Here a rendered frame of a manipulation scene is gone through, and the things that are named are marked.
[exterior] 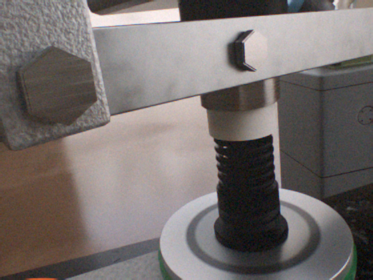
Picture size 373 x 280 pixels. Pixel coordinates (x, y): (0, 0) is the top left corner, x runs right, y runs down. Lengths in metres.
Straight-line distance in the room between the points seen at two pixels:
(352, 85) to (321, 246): 1.12
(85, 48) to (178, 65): 0.07
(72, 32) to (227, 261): 0.27
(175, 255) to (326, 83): 1.11
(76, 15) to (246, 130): 0.20
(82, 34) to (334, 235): 0.33
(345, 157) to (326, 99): 0.27
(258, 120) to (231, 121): 0.02
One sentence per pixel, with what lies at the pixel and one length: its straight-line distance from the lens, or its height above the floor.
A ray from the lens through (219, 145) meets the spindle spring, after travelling 0.35.
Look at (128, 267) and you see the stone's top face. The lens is 0.46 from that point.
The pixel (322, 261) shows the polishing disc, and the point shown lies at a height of 0.85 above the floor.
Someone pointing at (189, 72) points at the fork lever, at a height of 1.05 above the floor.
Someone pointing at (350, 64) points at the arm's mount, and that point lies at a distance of 1.52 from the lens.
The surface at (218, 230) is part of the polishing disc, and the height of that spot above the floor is 0.86.
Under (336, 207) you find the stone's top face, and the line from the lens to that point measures 0.55.
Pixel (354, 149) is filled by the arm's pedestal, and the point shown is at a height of 0.53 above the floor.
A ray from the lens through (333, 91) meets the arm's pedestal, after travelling 1.42.
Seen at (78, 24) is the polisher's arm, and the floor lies 1.09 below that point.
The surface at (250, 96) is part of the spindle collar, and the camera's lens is 0.31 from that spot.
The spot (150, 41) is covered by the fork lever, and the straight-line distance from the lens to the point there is 0.21.
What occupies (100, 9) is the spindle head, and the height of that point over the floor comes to 1.11.
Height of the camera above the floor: 1.08
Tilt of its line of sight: 18 degrees down
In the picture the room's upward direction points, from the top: 8 degrees counter-clockwise
